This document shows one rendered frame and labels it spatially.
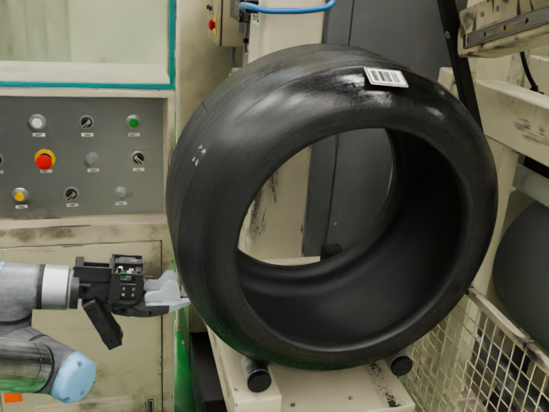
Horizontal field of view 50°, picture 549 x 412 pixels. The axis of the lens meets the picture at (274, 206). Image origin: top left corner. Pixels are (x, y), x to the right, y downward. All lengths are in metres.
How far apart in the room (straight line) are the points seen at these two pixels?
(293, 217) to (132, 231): 0.53
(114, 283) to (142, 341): 0.87
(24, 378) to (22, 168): 0.86
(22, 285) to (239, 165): 0.41
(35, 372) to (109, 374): 1.02
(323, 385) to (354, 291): 0.21
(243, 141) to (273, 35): 0.42
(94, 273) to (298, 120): 0.43
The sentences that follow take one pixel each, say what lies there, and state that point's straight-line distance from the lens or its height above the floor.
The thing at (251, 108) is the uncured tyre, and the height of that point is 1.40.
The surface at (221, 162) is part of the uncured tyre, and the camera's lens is 0.88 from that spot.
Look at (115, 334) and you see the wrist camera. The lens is 1.09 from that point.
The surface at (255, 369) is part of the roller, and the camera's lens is 1.10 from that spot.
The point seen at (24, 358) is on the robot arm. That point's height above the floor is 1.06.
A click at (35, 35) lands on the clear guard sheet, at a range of 1.59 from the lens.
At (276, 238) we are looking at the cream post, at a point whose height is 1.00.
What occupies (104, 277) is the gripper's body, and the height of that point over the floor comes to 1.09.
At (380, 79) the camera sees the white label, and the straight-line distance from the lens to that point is 0.90.
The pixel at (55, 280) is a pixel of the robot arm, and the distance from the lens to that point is 1.03.
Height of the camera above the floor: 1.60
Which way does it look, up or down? 23 degrees down
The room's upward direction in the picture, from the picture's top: 4 degrees clockwise
